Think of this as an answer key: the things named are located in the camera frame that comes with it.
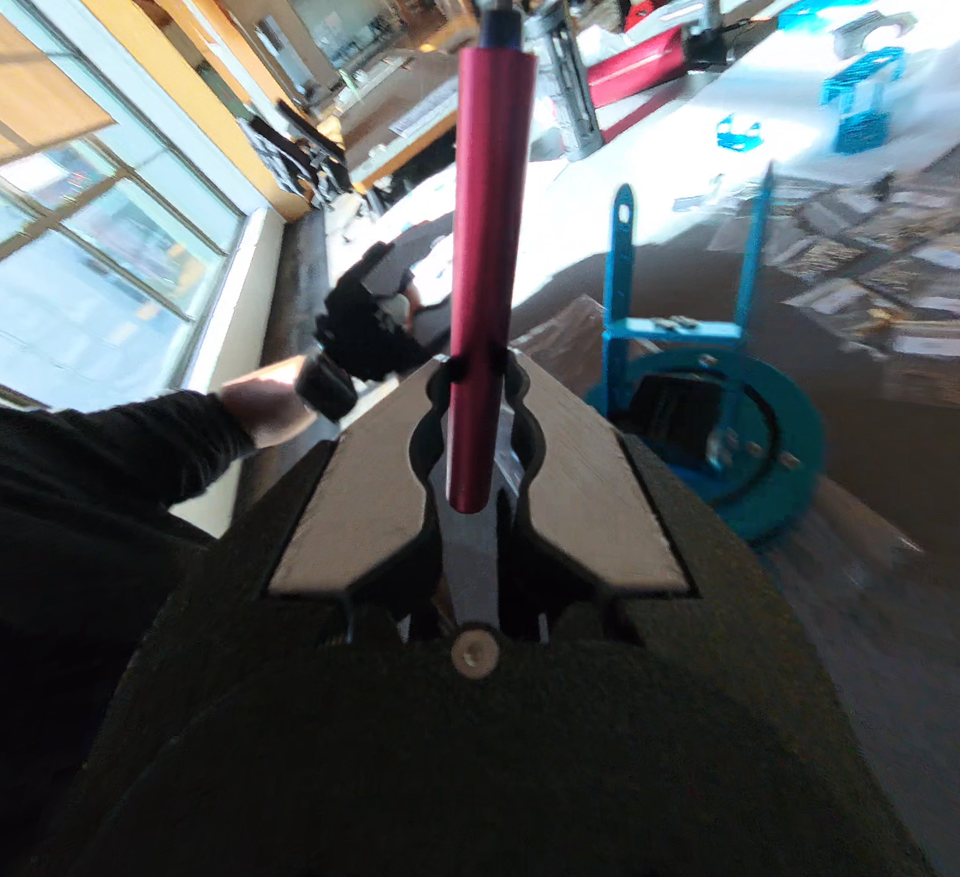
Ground person's left forearm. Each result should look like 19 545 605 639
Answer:
0 389 260 593

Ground black office chairs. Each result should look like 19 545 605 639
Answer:
238 97 355 212

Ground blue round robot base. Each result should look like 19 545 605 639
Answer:
583 163 828 547

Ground clear plastic bag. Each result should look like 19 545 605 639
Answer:
516 294 610 398

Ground small blue metal part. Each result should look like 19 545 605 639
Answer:
715 112 764 153

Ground blue flat part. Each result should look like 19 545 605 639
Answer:
778 0 880 32

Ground blue perforated bracket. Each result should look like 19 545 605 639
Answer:
819 46 906 156

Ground grey curved metal part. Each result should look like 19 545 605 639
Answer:
831 11 918 62

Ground person's left hand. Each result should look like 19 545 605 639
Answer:
219 354 320 452

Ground large window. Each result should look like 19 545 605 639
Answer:
0 0 250 409

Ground black device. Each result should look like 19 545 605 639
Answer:
652 0 732 72

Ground pile of small hardware bags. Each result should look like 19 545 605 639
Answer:
673 170 960 407

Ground red cardboard tube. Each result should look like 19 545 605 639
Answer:
585 24 690 143

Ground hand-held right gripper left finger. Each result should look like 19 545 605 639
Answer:
267 355 459 601

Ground grey desk with orange edge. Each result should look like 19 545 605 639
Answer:
322 0 960 877

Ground red handled screwdriver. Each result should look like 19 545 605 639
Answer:
444 0 540 516

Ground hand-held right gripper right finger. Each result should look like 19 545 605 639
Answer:
491 348 693 597

